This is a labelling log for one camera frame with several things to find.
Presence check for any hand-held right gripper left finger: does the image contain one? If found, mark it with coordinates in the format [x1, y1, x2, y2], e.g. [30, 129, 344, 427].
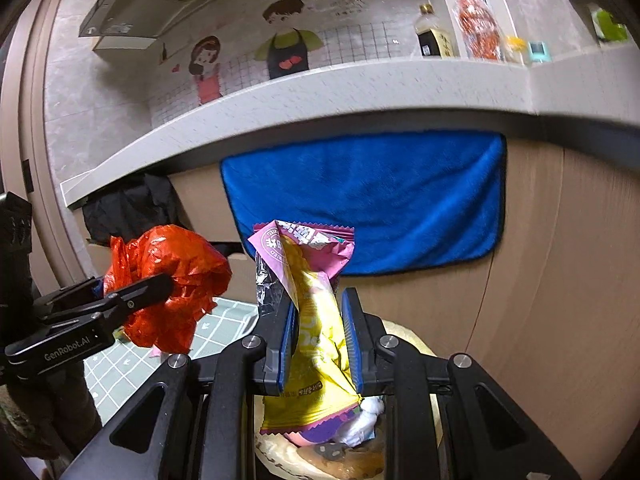
[61, 287, 301, 480]

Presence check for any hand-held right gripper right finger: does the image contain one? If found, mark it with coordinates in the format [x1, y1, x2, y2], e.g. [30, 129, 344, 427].
[340, 287, 582, 480]

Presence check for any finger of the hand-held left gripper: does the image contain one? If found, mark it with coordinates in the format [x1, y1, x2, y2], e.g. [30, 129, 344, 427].
[35, 273, 174, 335]
[31, 275, 107, 317]

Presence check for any red plastic bag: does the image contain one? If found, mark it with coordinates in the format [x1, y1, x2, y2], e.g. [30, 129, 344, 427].
[103, 224, 234, 357]

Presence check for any yellow and pink snack packet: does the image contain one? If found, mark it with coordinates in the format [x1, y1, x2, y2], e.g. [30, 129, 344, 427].
[248, 219, 363, 437]

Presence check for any bin with yellow liner bag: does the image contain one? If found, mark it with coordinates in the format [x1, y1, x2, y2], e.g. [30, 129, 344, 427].
[252, 317, 447, 480]

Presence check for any green grid tablecloth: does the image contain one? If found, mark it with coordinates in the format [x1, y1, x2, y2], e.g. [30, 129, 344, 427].
[84, 294, 262, 412]

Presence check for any black cloth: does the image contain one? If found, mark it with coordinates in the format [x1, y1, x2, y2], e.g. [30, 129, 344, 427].
[81, 172, 192, 247]

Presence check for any blue towel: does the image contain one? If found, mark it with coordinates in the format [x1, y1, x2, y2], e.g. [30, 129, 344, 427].
[220, 131, 508, 278]

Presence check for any kitchen counter cabinet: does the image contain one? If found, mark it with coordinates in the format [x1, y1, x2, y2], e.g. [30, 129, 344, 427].
[60, 55, 640, 480]

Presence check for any grey range hood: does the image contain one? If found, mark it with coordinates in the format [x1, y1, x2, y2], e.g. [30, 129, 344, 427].
[77, 0, 252, 52]

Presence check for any dark sauce bottle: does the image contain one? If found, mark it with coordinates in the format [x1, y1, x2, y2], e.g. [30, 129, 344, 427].
[414, 3, 460, 60]

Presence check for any small yellow-lidded jar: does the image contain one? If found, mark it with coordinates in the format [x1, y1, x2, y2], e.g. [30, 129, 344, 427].
[502, 35, 529, 66]

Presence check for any red snack bag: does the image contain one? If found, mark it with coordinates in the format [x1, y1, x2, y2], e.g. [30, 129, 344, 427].
[452, 0, 503, 61]

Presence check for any small teal container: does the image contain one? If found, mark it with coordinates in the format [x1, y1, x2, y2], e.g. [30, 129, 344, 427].
[527, 40, 551, 66]

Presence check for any green plastic item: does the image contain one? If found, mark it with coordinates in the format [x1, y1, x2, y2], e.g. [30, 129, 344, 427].
[590, 5, 629, 47]

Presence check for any cartoon wall sticker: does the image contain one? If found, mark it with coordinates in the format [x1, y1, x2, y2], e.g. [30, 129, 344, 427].
[159, 0, 367, 107]

